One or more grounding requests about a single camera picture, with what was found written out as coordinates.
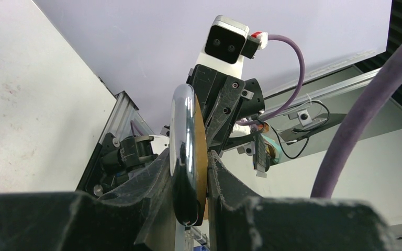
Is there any brass padlock short shackle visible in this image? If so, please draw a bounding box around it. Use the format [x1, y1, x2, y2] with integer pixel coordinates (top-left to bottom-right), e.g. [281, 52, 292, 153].
[169, 84, 208, 227]

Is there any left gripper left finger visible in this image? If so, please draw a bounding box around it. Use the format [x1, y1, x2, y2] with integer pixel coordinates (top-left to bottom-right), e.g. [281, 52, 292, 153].
[0, 149, 173, 250]

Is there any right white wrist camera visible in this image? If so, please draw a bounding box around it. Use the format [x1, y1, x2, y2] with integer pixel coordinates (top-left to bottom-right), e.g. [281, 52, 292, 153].
[196, 15, 269, 78]

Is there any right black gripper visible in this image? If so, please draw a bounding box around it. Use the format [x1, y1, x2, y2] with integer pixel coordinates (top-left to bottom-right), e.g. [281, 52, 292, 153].
[188, 64, 245, 151]

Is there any purple cable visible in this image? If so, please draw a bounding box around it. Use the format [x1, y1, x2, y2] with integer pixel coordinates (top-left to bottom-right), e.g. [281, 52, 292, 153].
[310, 24, 402, 199]
[237, 33, 306, 126]

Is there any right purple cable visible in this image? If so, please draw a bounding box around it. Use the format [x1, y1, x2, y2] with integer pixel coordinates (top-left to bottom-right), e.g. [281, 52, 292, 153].
[237, 33, 306, 126]

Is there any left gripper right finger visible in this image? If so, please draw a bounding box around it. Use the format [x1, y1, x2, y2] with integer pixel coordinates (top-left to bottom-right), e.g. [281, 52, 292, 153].
[208, 151, 397, 250]

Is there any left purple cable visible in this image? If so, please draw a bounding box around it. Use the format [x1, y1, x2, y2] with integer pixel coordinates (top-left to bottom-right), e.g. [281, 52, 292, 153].
[310, 24, 402, 199]

